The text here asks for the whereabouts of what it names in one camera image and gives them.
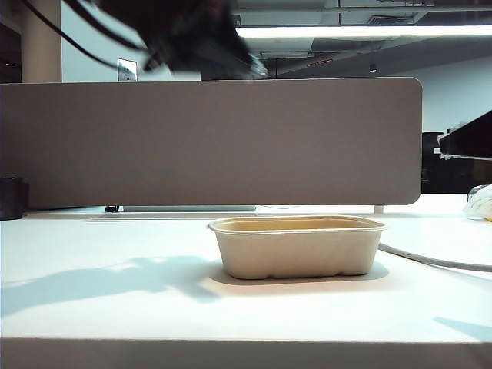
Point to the grey metal panel rail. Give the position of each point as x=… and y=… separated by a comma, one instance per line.
x=188, y=208

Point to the long ceiling light strip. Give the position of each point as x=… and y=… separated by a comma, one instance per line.
x=365, y=31

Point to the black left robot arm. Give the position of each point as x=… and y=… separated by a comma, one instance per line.
x=123, y=15

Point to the small black ceiling spotlight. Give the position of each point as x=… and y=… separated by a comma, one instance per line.
x=373, y=68

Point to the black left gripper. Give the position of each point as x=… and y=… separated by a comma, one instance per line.
x=196, y=34

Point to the beige paper lunch box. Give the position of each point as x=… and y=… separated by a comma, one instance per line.
x=296, y=253

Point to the black cylindrical container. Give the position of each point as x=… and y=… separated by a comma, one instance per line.
x=13, y=198

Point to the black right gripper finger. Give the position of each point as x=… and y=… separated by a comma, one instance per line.
x=473, y=140

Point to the metal wall plate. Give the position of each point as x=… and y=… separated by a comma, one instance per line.
x=127, y=70

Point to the beige building column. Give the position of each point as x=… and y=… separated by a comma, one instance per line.
x=41, y=42

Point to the white divider support post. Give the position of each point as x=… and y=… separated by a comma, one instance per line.
x=378, y=210

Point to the white green-printed plastic bag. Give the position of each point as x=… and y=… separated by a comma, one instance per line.
x=480, y=203

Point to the black divider clip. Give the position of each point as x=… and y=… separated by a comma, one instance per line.
x=112, y=209

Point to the grey-brown desk divider panel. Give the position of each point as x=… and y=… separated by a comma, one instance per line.
x=211, y=142

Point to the black background cabinet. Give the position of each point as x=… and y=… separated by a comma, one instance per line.
x=432, y=165

